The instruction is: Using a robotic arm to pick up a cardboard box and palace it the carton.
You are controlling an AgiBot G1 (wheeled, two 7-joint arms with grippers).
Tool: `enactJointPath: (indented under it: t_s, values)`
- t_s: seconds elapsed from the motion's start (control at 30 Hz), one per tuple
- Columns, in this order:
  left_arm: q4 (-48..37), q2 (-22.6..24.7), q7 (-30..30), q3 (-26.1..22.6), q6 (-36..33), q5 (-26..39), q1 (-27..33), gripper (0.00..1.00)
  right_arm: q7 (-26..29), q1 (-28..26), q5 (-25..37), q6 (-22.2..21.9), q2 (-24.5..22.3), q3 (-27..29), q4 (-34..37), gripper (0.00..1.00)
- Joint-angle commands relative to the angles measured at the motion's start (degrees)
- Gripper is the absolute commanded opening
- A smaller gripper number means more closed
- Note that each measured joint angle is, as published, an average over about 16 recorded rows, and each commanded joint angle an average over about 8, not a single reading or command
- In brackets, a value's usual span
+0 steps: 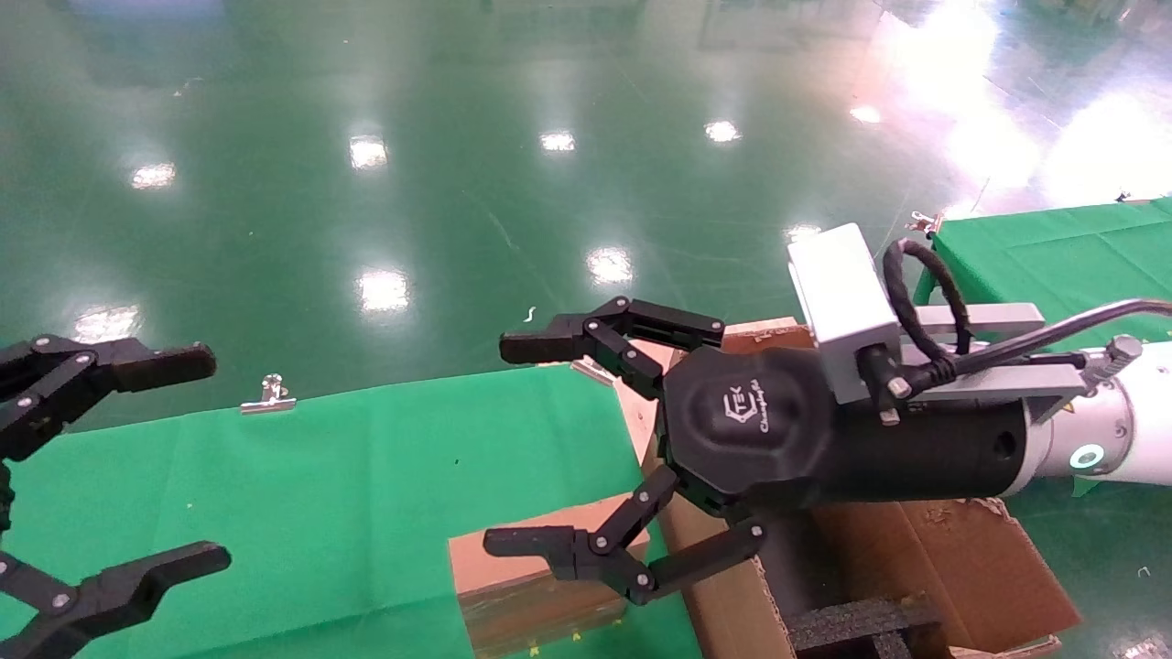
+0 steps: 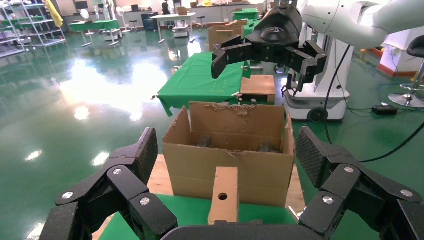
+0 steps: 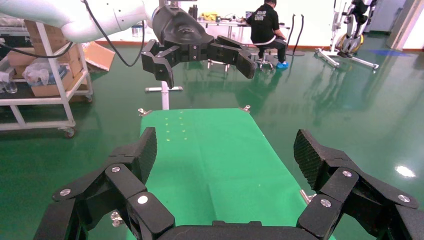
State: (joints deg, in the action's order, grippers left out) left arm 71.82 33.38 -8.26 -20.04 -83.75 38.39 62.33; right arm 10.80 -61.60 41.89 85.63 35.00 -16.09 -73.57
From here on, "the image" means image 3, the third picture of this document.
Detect white office desk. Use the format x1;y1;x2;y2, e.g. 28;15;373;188
198;18;292;42

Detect black yellow hanging robot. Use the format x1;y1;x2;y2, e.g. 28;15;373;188
335;0;379;59

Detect clear plastic bottles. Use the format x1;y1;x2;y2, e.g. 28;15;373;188
0;71;18;95

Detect white metal trolley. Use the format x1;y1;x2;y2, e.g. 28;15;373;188
0;21;94;139

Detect white metal stand base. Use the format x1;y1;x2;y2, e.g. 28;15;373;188
144;81;184;111

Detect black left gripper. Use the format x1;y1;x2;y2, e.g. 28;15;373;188
141;4;258;90

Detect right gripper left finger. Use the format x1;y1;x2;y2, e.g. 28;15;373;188
33;126;176;240

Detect flat cardboard sheet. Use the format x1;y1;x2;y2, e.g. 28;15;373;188
82;41;116;74

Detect white robot hoist frame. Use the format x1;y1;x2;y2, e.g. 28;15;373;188
314;0;380;71

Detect green table cloth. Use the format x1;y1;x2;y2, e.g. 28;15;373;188
125;108;335;240

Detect stacked brown cardboard box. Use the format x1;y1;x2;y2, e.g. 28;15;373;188
23;19;84;79

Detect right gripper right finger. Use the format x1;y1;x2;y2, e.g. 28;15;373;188
293;129;424;240

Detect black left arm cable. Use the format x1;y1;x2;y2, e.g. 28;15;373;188
0;0;147;68

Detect person in black shirt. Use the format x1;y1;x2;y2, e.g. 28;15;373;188
245;0;290;70

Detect clear plastic bag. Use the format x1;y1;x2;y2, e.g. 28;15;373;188
22;57;69;88

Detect chrome swivel stool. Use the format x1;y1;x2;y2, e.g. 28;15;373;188
255;46;276;71

